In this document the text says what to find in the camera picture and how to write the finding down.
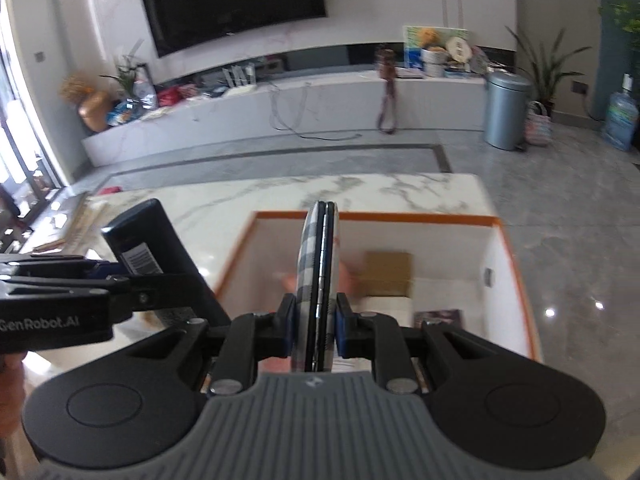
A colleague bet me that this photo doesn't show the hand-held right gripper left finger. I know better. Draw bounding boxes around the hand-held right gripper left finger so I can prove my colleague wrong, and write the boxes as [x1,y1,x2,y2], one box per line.
[127,292,301,396]

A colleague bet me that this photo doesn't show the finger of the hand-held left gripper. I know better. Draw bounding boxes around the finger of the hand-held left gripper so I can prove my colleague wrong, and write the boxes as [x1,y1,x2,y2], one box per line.
[0,253,130,281]
[0,275,167,321]

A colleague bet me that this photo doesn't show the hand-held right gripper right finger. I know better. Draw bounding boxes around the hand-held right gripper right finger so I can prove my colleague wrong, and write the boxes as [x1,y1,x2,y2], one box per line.
[334,292,501,395]

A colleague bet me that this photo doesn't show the black spray can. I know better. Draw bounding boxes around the black spray can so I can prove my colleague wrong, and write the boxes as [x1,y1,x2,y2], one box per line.
[100,198,232,333]

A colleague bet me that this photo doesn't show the plaid round compact case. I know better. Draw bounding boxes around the plaid round compact case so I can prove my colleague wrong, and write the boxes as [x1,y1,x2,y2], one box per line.
[291,201,342,373]

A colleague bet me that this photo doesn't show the brown cardboard box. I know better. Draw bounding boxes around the brown cardboard box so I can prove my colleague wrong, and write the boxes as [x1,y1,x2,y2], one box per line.
[362,251,414,297]

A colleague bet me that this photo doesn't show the red printed card box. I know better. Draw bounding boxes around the red printed card box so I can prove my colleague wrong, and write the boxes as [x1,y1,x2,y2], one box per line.
[412,308,463,331]

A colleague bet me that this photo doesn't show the orange storage box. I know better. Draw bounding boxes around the orange storage box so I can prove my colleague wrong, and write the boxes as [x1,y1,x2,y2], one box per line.
[200,210,543,396]

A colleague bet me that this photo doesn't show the person's left hand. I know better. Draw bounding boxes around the person's left hand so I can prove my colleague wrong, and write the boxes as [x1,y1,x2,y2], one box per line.
[0,352,27,411]

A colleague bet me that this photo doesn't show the golden vase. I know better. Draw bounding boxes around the golden vase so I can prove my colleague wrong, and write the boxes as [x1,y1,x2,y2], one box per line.
[79,91,116,133]

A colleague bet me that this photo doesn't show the colourful snack packets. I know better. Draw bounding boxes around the colourful snack packets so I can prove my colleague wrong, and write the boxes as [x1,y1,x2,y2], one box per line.
[106,97,158,126]

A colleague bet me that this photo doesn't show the red packets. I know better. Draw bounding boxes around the red packets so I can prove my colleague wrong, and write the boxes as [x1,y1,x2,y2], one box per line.
[157,85,201,108]

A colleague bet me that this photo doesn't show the green plant in vase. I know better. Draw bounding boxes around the green plant in vase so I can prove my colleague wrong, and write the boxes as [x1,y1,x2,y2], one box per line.
[100,40,151,98]

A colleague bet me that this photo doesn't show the white TV console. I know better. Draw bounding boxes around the white TV console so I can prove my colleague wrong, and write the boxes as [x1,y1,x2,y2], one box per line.
[80,67,501,168]

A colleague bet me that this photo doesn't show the white bottles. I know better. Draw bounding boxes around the white bottles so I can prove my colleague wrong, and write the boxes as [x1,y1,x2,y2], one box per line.
[222,62,258,88]

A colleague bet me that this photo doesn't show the brown figurine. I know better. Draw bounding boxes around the brown figurine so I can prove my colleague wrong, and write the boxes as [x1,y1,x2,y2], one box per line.
[376,45,397,79]

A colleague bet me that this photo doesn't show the grey trash can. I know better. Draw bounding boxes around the grey trash can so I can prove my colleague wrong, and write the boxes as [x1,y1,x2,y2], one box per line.
[482,71,533,152]

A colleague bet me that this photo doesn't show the white jar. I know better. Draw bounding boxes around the white jar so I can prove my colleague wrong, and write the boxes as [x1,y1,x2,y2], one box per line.
[421,45,448,78]

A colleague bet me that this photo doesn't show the woven pastel basket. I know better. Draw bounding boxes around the woven pastel basket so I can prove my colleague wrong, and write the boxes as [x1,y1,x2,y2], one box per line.
[524,101,553,147]

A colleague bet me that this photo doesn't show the flower painting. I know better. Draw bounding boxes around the flower painting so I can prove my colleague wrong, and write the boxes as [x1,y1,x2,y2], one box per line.
[402,25,471,71]

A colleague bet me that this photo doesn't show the round white fan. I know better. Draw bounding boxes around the round white fan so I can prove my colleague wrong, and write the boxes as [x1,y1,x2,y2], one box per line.
[445,35,473,64]

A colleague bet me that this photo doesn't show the long-leaf potted plant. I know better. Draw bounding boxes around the long-leaf potted plant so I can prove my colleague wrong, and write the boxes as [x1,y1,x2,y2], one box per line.
[505,25,593,108]

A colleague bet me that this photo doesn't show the blue water jug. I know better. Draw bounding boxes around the blue water jug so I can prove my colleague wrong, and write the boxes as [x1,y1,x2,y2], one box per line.
[602,74,640,153]

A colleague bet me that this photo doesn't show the black cable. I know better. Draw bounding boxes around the black cable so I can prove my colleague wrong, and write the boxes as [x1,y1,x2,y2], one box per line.
[270,82,362,141]

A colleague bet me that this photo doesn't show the brown strap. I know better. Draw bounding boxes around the brown strap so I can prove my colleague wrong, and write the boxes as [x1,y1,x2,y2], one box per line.
[377,77,399,136]

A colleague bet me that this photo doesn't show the black wall television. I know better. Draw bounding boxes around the black wall television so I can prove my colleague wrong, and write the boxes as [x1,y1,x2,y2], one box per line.
[136,0,328,58]

